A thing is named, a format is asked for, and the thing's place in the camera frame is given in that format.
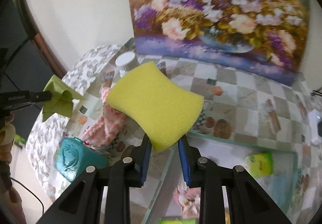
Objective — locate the checkered patterned tablecloth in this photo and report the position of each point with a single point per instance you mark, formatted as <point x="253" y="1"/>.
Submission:
<point x="241" y="110"/>

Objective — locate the person's left hand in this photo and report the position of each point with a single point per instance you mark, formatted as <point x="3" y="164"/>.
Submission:
<point x="6" y="158"/>

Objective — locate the pink floral cloth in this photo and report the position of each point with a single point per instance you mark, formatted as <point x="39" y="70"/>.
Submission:
<point x="188" y="199"/>

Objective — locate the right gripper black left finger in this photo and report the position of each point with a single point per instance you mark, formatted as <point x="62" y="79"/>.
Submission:
<point x="142" y="159"/>

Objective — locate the green yellow scouring sponge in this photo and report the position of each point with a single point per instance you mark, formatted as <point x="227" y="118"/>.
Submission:
<point x="164" y="110"/>

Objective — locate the teal plastic box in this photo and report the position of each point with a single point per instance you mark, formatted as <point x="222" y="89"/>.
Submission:
<point x="73" y="157"/>

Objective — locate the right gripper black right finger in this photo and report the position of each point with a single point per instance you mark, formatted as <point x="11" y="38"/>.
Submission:
<point x="188" y="157"/>

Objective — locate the white power strip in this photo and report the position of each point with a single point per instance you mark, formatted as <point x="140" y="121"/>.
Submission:
<point x="314" y="118"/>

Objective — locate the green tissue pack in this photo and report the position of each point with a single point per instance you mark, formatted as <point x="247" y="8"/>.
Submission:
<point x="177" y="221"/>
<point x="259" y="165"/>

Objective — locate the white green pill bottle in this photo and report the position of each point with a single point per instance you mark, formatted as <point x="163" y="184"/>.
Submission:
<point x="126" y="62"/>

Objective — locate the pink white zigzag cloth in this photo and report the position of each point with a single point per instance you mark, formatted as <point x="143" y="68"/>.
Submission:
<point x="107" y="126"/>

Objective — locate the floral painting canvas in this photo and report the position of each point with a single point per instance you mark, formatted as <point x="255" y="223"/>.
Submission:
<point x="265" y="37"/>

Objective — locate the lime green cloth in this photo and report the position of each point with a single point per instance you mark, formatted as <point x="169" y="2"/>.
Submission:
<point x="62" y="99"/>

